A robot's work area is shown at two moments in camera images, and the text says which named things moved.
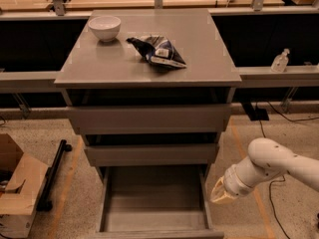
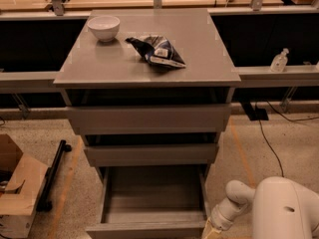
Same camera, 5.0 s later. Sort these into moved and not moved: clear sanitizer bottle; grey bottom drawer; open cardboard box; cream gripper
Moved: cream gripper
Not moved: grey bottom drawer; open cardboard box; clear sanitizer bottle
